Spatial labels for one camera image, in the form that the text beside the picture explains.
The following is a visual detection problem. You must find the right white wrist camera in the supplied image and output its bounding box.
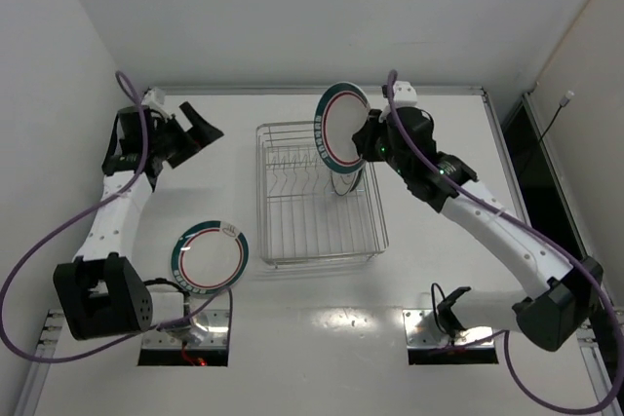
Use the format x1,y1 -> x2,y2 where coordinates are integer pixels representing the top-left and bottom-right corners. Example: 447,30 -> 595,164
392,80 -> 418,107

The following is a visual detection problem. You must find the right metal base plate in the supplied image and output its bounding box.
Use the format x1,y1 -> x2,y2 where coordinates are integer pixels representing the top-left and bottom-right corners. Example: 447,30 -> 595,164
402,309 -> 495,351

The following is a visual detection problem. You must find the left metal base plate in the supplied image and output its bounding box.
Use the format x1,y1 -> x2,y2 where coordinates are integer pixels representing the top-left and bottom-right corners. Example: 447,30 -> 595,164
141,309 -> 231,351

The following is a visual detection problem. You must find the green red rimmed plate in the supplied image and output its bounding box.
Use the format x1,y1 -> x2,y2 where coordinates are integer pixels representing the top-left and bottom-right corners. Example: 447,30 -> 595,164
313,82 -> 371,174
170,220 -> 250,295

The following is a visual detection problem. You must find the black cable white connector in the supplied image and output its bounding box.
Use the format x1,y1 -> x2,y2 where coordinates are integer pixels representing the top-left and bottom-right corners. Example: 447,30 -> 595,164
537,90 -> 575,145

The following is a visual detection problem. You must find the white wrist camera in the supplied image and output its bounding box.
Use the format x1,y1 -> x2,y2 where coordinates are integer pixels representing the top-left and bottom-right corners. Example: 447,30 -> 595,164
392,80 -> 418,107
141,88 -> 166,113

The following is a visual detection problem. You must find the white grey rimmed plate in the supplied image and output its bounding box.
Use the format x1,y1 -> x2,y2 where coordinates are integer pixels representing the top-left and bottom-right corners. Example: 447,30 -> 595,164
331,170 -> 363,197

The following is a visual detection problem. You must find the metal wire dish rack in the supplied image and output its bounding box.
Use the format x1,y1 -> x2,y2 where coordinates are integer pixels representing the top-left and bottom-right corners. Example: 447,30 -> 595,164
256,121 -> 389,268

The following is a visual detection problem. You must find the metal base plate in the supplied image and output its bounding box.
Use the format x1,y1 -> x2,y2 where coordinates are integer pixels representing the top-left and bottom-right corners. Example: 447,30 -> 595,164
141,309 -> 231,351
402,309 -> 495,351

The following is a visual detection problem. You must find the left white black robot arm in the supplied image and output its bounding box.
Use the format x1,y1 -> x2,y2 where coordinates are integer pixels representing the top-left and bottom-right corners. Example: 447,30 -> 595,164
53,102 -> 223,340

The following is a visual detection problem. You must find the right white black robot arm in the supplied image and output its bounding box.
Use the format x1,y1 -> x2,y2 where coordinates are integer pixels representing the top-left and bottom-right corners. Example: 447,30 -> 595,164
352,107 -> 604,352

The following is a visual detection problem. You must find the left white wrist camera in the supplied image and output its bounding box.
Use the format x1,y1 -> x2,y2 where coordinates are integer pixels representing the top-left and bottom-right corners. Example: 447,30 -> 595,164
141,88 -> 166,113

